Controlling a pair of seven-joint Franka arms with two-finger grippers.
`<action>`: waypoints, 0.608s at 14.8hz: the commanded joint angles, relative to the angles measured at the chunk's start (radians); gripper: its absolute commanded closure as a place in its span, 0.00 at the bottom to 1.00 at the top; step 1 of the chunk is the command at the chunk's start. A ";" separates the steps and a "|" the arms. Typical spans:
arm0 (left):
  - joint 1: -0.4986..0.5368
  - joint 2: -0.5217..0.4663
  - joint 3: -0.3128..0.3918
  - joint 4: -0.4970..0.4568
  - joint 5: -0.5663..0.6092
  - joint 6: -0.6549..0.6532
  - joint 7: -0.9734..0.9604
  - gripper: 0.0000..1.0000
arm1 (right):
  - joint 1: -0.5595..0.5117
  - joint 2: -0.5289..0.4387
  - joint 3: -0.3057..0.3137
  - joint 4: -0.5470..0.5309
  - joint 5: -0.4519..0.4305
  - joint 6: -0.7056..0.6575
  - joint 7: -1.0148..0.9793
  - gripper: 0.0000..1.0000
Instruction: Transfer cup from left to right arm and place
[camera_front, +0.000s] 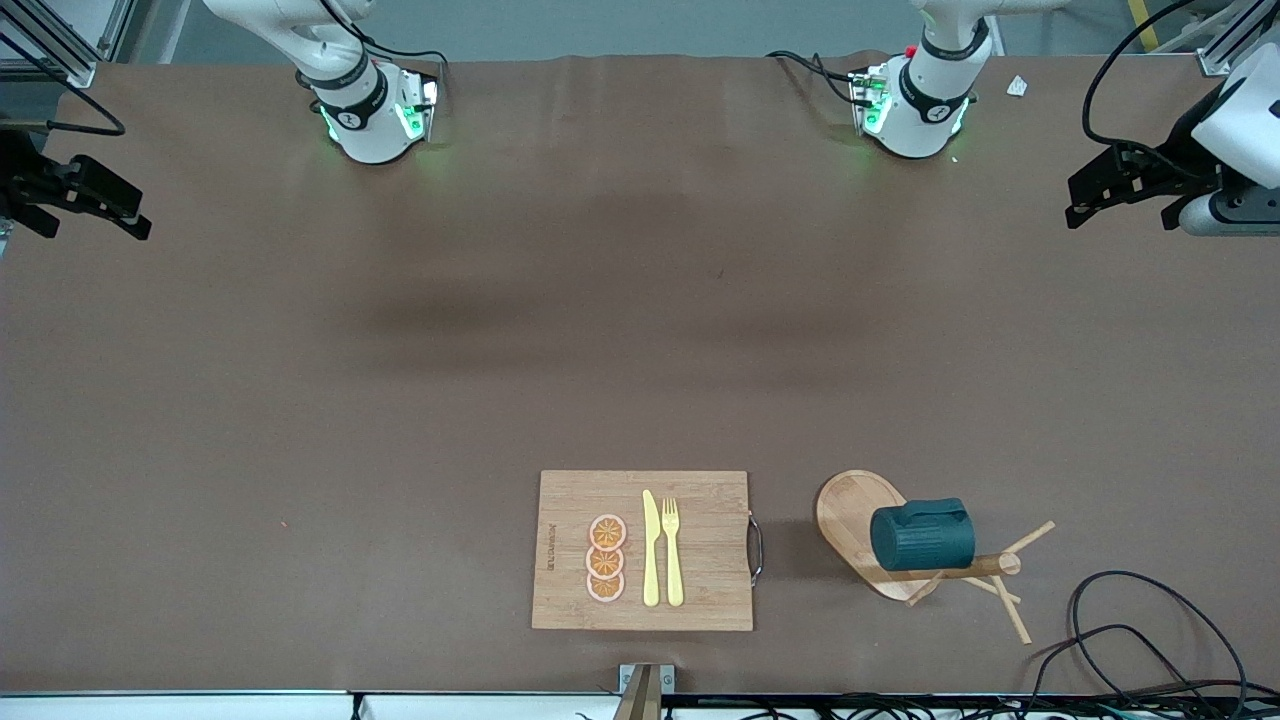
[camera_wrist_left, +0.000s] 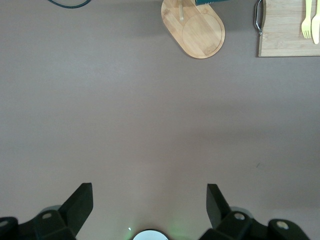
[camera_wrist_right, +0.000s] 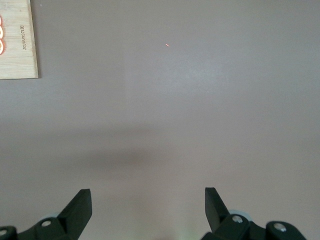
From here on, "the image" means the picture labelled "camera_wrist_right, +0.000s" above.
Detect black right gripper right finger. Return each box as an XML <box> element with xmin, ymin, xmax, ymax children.
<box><xmin>201</xmin><ymin>186</ymin><xmax>307</xmax><ymax>240</ymax></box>

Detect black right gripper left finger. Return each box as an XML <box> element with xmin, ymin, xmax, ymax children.
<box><xmin>0</xmin><ymin>188</ymin><xmax>92</xmax><ymax>240</ymax></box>

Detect brown table mat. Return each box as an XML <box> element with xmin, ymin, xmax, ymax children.
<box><xmin>0</xmin><ymin>0</ymin><xmax>320</xmax><ymax>240</ymax></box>

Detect bamboo cutting board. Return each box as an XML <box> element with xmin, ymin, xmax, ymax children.
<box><xmin>0</xmin><ymin>0</ymin><xmax>40</xmax><ymax>80</ymax></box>

